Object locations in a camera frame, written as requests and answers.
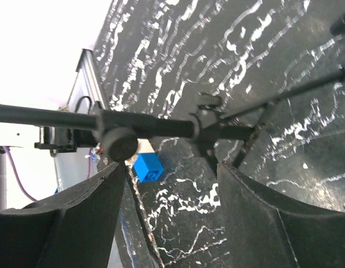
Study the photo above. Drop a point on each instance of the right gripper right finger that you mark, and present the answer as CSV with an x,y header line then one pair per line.
x,y
265,228

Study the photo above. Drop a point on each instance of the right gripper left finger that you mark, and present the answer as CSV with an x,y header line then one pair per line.
x,y
73,228

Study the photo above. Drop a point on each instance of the red mic tripod stand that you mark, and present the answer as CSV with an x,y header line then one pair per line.
x,y
117,133

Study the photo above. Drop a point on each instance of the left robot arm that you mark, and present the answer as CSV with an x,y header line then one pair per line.
x,y
21,136

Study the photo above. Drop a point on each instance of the blue and white block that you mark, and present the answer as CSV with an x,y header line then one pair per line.
x,y
145,163

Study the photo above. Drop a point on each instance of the aluminium frame rail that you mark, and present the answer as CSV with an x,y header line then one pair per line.
x,y
74,167

